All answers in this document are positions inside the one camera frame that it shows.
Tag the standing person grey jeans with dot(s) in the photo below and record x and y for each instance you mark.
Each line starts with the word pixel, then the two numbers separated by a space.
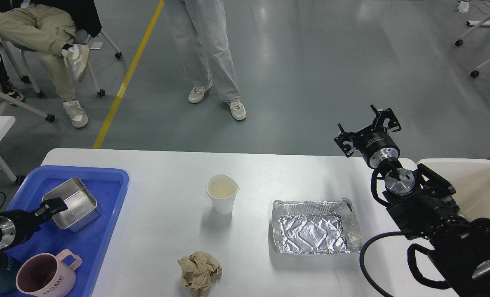
pixel 200 33

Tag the pink mug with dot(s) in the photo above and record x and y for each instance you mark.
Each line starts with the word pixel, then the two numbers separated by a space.
pixel 48 275

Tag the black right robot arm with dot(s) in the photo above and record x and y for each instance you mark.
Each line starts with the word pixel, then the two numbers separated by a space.
pixel 420 203

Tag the stainless steel rectangular container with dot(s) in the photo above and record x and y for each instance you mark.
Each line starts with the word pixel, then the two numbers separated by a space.
pixel 82 206

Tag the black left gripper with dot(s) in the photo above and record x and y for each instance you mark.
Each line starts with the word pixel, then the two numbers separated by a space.
pixel 18 226

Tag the white paper cup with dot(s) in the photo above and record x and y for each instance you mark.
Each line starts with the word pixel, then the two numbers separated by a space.
pixel 222 191

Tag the blue plastic tray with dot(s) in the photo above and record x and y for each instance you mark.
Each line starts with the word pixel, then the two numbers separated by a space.
pixel 107 185

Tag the aluminium foil tray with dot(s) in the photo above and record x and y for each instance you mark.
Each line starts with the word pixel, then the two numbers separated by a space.
pixel 315 227

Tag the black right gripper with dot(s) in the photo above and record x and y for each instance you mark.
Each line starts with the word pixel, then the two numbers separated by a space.
pixel 375 145

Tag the crumpled brown paper ball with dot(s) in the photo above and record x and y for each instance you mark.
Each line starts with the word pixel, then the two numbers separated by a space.
pixel 197 271

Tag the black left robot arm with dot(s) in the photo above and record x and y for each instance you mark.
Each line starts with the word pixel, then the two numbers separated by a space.
pixel 18 226

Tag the white plastic bin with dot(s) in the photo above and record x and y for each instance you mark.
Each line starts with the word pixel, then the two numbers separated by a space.
pixel 471 180

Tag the seated person khaki trousers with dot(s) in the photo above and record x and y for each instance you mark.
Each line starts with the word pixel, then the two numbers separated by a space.
pixel 49 27

